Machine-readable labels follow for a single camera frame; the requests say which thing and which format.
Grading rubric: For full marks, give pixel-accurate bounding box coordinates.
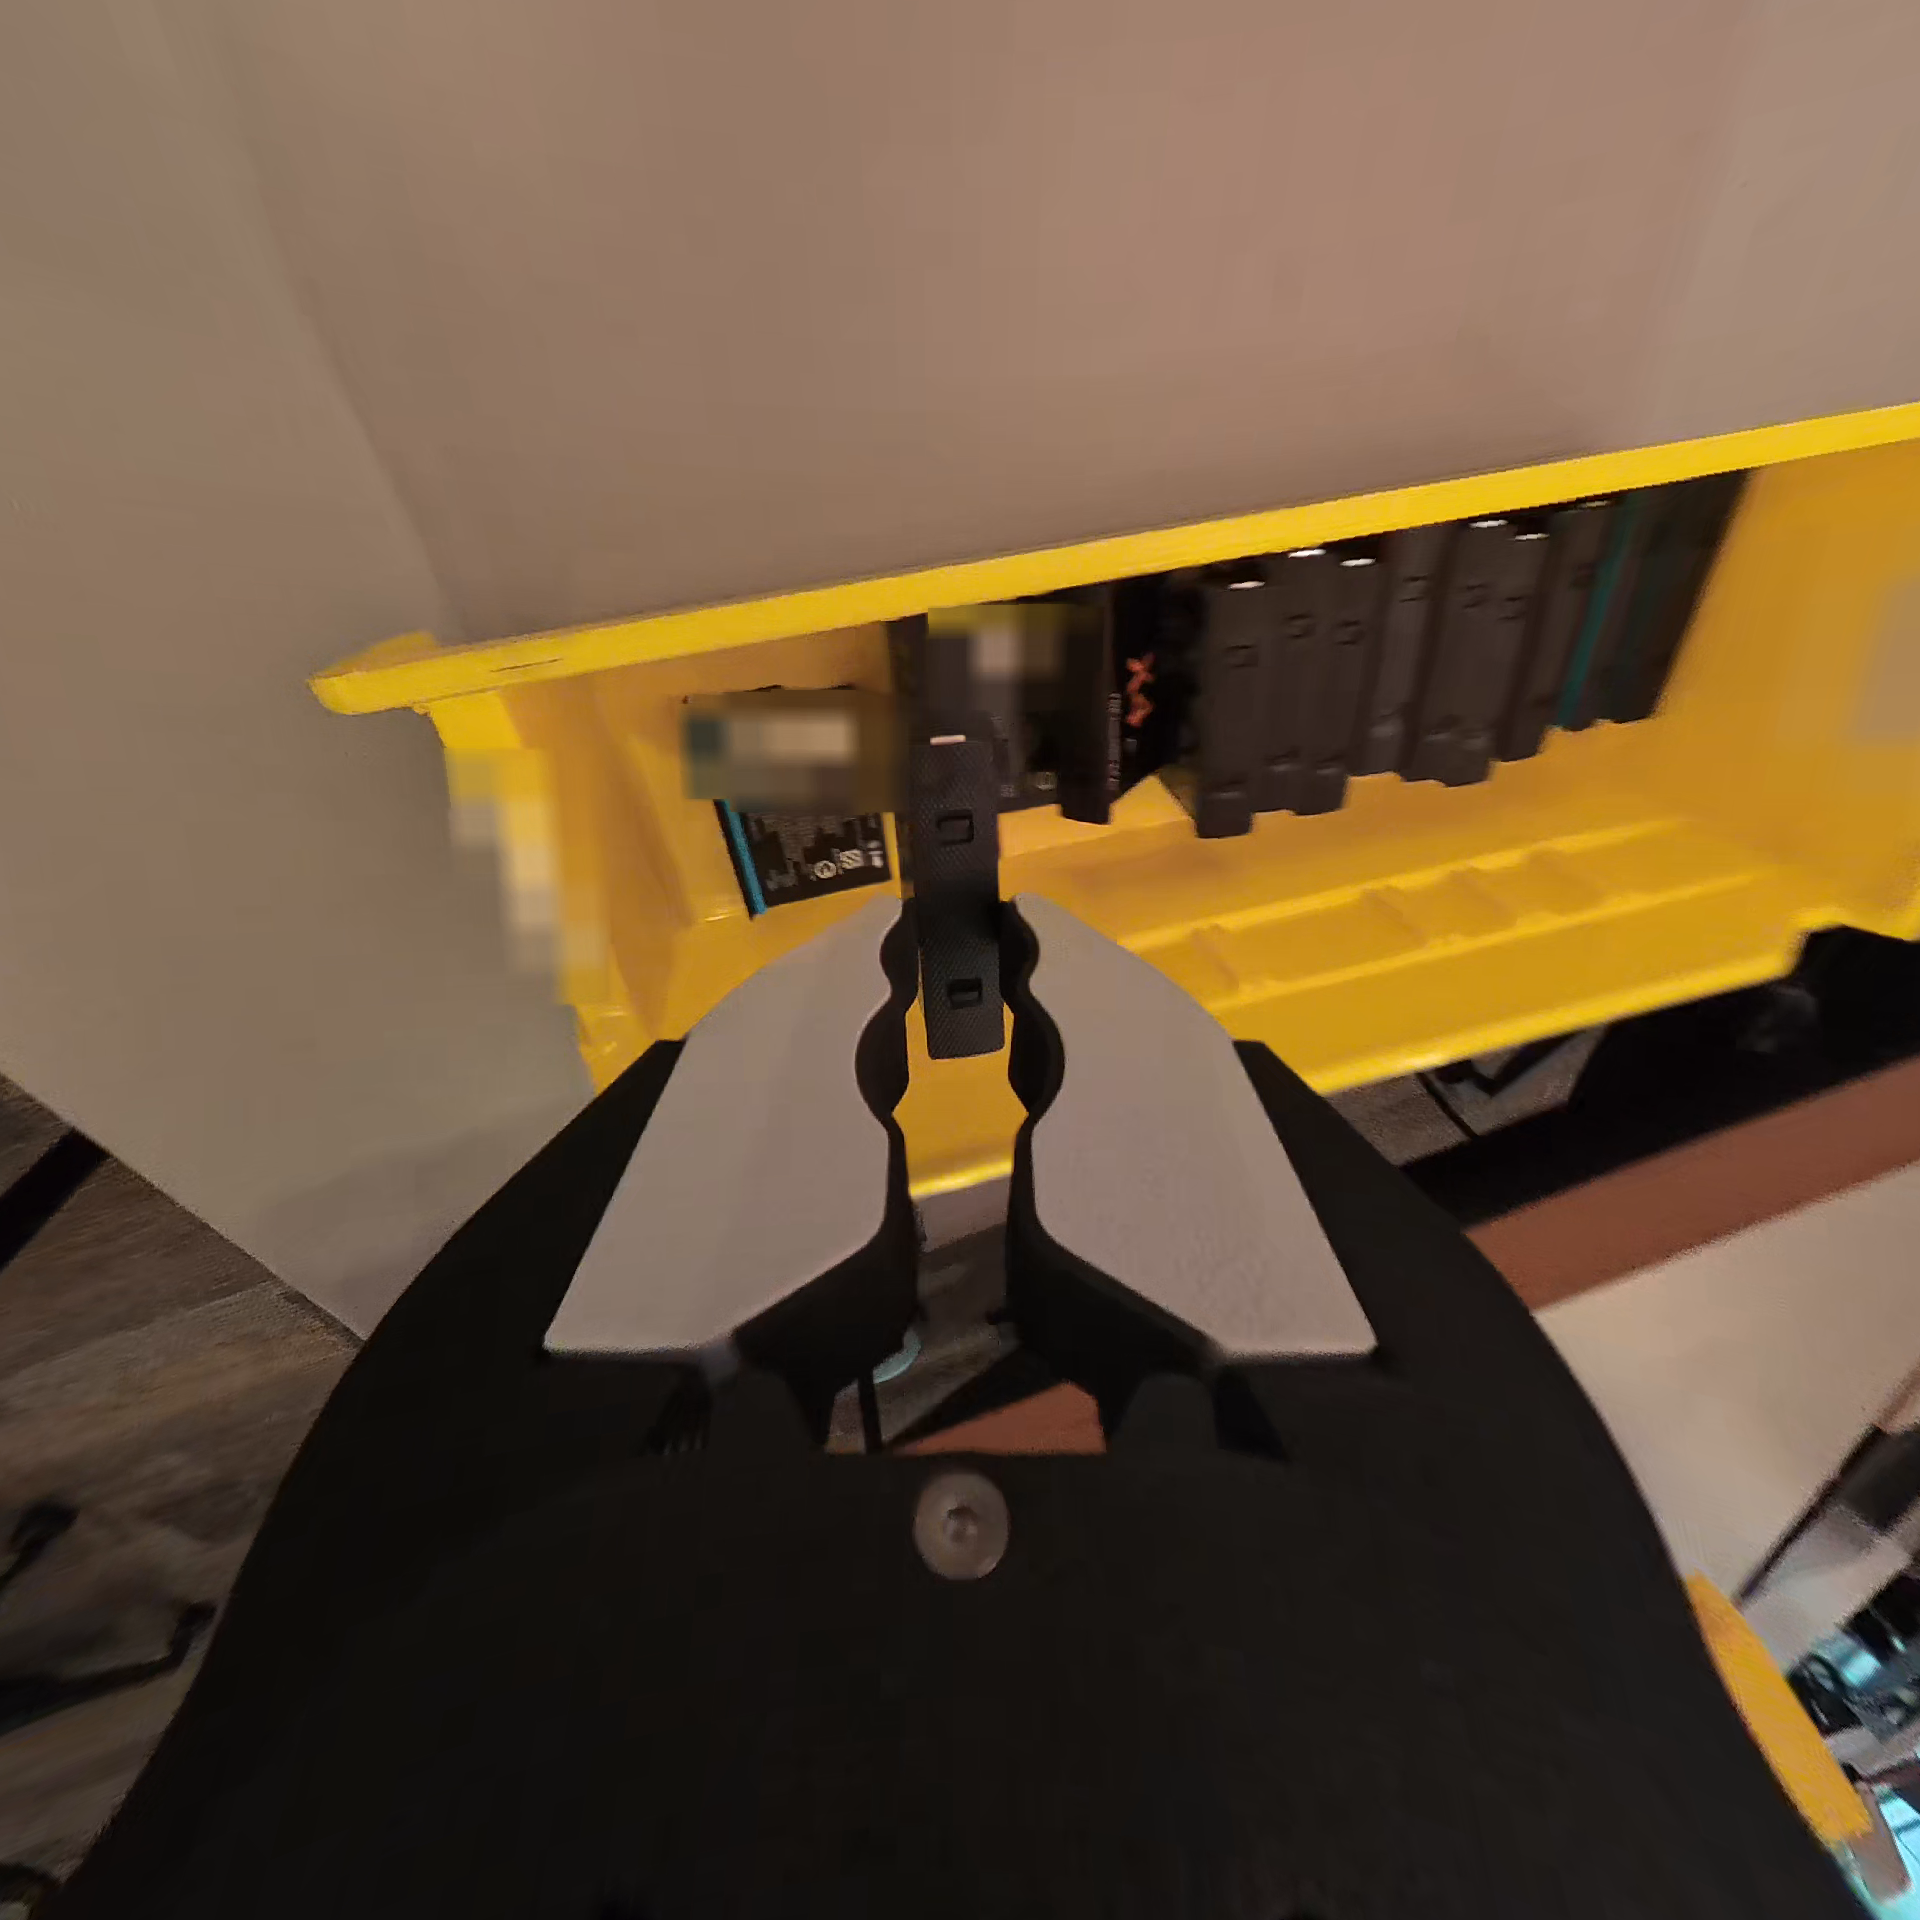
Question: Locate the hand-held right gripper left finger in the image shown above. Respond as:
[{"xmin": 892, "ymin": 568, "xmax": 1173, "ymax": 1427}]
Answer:
[{"xmin": 539, "ymin": 896, "xmax": 924, "ymax": 1431}]

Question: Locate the pile of black batteries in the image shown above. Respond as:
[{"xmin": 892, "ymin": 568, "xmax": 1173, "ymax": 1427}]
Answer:
[{"xmin": 710, "ymin": 470, "xmax": 1754, "ymax": 920}]

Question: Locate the yellow plastic bin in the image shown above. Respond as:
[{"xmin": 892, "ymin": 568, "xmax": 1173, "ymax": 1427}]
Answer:
[{"xmin": 306, "ymin": 403, "xmax": 1920, "ymax": 1202}]

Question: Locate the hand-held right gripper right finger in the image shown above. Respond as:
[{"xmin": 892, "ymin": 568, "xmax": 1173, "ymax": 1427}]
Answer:
[{"xmin": 1002, "ymin": 893, "xmax": 1375, "ymax": 1403}]

